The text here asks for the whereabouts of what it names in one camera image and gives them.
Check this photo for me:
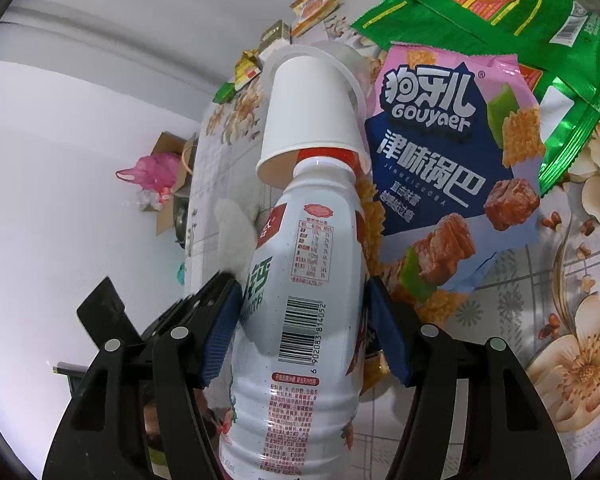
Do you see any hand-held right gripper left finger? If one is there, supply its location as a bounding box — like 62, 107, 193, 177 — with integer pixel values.
42, 270, 246, 480

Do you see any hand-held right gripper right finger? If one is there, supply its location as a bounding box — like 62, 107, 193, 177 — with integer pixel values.
362, 275, 573, 480

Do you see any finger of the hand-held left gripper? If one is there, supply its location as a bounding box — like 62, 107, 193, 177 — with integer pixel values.
76, 275, 142, 350

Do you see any white drink bottle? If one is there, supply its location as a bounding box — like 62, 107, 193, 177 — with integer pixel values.
219, 147, 368, 480

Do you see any pink navy snack bag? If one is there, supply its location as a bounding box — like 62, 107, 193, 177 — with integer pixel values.
362, 44, 543, 326

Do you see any white paper cup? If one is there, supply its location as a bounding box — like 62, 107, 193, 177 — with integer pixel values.
256, 52, 373, 188

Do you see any metal pot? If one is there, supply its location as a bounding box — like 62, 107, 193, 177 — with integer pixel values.
175, 205, 191, 249

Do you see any cardboard box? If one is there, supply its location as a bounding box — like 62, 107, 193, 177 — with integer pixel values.
150, 131, 199, 237

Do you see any pink plastic bag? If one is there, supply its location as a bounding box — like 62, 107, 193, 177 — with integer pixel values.
116, 154, 181, 197

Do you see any floral tablecloth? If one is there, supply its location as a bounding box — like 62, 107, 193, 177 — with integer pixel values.
182, 0, 600, 441

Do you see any small yellow packet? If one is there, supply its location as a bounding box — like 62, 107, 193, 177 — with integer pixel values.
235, 50, 264, 89

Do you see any white brown packet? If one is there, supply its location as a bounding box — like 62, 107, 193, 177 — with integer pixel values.
260, 20, 292, 61

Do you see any orange sachet packet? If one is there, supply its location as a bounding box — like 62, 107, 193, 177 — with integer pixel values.
289, 0, 341, 37

